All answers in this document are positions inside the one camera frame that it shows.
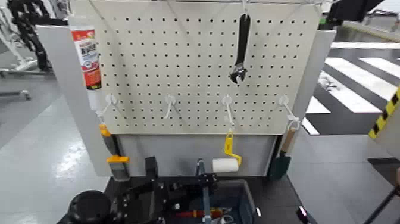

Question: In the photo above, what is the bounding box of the black monitor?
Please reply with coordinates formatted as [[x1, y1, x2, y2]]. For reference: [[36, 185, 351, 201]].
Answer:
[[318, 0, 386, 31]]

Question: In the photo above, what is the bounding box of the black cable drag chain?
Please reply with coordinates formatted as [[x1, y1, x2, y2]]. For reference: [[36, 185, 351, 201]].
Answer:
[[7, 0, 69, 73]]

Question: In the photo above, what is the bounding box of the black rod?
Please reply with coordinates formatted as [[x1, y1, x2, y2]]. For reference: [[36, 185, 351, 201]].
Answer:
[[363, 186, 400, 224]]

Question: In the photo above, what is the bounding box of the grey back panel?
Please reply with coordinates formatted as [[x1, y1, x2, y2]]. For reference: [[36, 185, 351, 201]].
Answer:
[[117, 134, 279, 178]]

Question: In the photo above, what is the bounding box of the wide white side panel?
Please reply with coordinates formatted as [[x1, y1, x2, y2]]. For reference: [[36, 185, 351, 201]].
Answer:
[[35, 24, 114, 178]]

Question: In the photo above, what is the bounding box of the narrow white side panel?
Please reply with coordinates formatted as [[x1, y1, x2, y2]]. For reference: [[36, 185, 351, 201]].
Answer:
[[292, 29, 338, 126]]

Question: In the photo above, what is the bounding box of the white red sealant tube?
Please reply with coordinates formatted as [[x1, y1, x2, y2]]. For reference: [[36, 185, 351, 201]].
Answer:
[[68, 15, 104, 117]]

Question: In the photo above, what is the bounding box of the white metal frame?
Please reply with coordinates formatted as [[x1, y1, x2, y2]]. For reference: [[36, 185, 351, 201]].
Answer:
[[0, 6, 40, 79]]

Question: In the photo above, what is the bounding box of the grey plastic crate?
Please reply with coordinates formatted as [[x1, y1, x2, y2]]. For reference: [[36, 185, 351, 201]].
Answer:
[[187, 179, 262, 224]]

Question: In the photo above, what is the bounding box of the white pegboard hook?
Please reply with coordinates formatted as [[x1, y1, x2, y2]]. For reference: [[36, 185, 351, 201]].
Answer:
[[163, 94, 178, 120], [279, 94, 301, 123], [221, 94, 236, 127], [100, 93, 119, 119]]

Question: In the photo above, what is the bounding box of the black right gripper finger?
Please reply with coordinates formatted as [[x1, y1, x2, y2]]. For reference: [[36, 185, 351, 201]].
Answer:
[[296, 205, 311, 224]]

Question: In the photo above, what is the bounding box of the wooden handled dark trowel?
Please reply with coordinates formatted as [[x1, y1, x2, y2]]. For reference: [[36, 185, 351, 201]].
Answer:
[[268, 120, 302, 182]]

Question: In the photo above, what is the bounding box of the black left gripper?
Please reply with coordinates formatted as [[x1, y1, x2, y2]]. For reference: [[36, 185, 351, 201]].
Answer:
[[114, 155, 219, 224]]

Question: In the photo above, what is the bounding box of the red yellow screwdriver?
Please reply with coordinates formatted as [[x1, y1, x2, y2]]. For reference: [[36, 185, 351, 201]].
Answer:
[[174, 207, 233, 220]]

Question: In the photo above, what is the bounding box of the black adjustable wrench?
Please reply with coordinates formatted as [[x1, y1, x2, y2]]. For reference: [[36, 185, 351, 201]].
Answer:
[[229, 13, 252, 85]]

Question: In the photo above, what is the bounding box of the grey metal crate handle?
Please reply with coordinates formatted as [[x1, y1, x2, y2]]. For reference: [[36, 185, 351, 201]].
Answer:
[[195, 158, 213, 224]]

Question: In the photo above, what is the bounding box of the yellow handled paint roller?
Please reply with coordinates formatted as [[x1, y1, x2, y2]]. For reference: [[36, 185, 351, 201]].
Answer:
[[211, 130, 243, 173]]

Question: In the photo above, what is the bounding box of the table with hazard tape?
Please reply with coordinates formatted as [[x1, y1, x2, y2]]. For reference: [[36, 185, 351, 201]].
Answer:
[[368, 86, 400, 161]]

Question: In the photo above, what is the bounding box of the beige perforated pegboard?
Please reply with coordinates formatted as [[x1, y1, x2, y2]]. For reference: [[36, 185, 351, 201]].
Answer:
[[70, 0, 323, 136]]

